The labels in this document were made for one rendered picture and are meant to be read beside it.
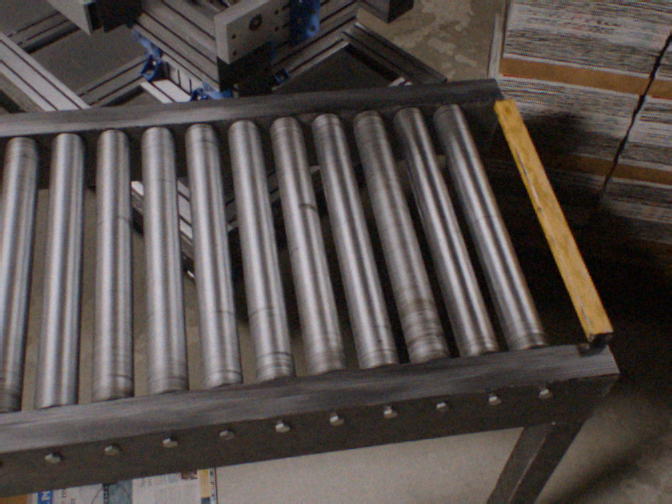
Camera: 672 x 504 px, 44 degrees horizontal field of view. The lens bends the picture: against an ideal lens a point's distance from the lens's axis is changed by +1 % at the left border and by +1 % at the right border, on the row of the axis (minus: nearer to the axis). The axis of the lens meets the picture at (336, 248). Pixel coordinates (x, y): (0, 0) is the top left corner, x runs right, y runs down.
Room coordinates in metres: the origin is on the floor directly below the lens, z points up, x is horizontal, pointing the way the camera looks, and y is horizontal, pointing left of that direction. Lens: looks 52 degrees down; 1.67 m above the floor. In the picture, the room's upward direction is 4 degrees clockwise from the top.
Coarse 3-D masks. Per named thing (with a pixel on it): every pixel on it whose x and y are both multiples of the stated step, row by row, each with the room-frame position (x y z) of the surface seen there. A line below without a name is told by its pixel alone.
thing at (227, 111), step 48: (288, 96) 0.97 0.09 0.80; (336, 96) 0.98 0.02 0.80; (384, 96) 0.99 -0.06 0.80; (432, 96) 0.99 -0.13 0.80; (480, 96) 1.00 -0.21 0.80; (0, 144) 0.84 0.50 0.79; (48, 144) 0.85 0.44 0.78; (96, 144) 0.86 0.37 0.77; (480, 144) 1.00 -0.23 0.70; (0, 192) 0.83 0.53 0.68
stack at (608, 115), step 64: (512, 0) 1.38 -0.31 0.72; (576, 0) 1.29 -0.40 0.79; (640, 0) 1.27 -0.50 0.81; (576, 64) 1.28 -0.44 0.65; (640, 64) 1.27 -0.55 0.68; (576, 128) 1.27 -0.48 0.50; (640, 128) 1.26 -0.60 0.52; (512, 192) 1.29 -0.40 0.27; (576, 192) 1.28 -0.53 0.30; (640, 192) 1.25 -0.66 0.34; (640, 256) 1.25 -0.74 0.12
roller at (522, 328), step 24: (456, 120) 0.94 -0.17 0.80; (456, 144) 0.89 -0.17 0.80; (456, 168) 0.85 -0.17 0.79; (480, 168) 0.85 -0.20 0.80; (480, 192) 0.80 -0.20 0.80; (480, 216) 0.75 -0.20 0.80; (480, 240) 0.72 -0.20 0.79; (504, 240) 0.71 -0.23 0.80; (504, 264) 0.67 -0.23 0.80; (504, 288) 0.63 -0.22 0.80; (528, 288) 0.64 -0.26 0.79; (504, 312) 0.60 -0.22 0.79; (528, 312) 0.60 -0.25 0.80; (528, 336) 0.56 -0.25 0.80
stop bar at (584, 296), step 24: (504, 120) 0.93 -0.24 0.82; (528, 144) 0.88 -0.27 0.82; (528, 168) 0.83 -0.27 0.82; (528, 192) 0.80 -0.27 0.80; (552, 192) 0.79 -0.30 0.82; (552, 216) 0.74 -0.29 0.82; (552, 240) 0.70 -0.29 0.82; (576, 264) 0.66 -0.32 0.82; (576, 288) 0.62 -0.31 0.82; (600, 312) 0.59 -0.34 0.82; (600, 336) 0.56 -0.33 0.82
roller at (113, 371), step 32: (128, 160) 0.82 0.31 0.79; (96, 192) 0.76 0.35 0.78; (128, 192) 0.76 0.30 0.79; (96, 224) 0.70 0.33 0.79; (128, 224) 0.70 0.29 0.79; (96, 256) 0.64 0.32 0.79; (128, 256) 0.65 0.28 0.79; (96, 288) 0.59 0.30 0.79; (128, 288) 0.59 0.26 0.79; (96, 320) 0.54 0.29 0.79; (128, 320) 0.55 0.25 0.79; (96, 352) 0.49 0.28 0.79; (128, 352) 0.50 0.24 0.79; (96, 384) 0.45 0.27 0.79; (128, 384) 0.46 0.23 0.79
